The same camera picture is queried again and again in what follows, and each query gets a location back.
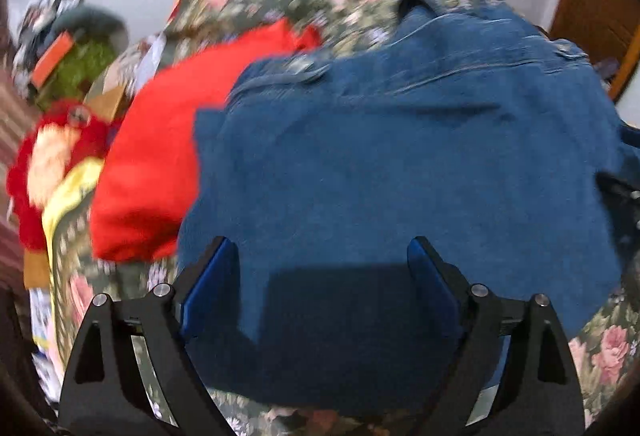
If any wooden door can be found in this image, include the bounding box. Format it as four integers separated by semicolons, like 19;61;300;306
549;0;639;102

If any yellow garment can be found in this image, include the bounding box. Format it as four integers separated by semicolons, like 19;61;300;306
41;156;104;262

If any green patterned bag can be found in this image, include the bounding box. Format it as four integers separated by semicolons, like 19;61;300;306
35;38;116;111

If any red plush toy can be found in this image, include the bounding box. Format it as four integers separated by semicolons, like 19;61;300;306
6;100;122;252

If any grey pillow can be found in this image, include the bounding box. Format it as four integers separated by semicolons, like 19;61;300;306
50;4;129;50

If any clutter pile of clothes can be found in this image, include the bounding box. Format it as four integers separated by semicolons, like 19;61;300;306
12;0;84;78

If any red folded garment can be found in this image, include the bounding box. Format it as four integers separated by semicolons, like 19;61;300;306
90;19;322;263

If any orange box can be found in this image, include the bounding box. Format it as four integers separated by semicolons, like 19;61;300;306
30;31;75;90

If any blue denim jacket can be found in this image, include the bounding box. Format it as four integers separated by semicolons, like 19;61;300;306
178;0;639;413

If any green floral bedspread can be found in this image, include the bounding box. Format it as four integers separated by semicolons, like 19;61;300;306
53;0;639;435

